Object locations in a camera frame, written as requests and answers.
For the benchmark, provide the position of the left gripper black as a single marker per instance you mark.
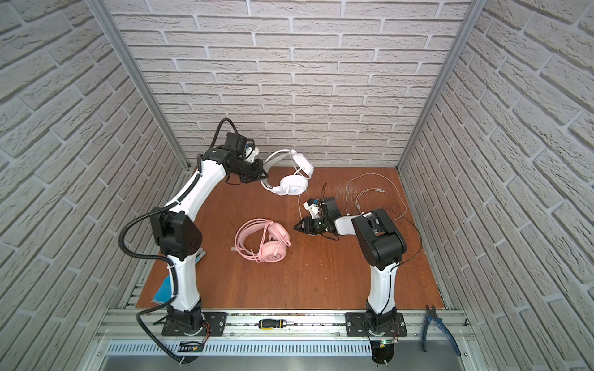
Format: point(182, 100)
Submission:
point(261, 173)

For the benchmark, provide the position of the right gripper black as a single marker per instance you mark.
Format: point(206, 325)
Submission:
point(308, 226)

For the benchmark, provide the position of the white headphones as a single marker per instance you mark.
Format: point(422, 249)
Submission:
point(294, 184)

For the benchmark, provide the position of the pink headphones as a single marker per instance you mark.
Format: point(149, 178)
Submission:
point(274, 243)

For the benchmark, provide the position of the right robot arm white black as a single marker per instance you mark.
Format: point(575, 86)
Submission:
point(382, 246)

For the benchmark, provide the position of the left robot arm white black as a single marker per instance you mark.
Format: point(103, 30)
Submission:
point(179, 238)

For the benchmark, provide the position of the black yellow screwdriver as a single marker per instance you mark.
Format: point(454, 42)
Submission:
point(270, 323)

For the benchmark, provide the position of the blue grey work glove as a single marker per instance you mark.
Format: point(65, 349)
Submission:
point(165, 291)

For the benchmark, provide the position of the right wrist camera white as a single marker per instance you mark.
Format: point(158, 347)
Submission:
point(323, 208)

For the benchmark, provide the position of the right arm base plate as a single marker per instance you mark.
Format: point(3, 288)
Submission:
point(360, 324)

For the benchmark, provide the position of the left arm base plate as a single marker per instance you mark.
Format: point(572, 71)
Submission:
point(195, 324)

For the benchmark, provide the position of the blue handled pliers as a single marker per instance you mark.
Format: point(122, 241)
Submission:
point(432, 319)

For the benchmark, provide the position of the aluminium front rail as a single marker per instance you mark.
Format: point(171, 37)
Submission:
point(242, 324)

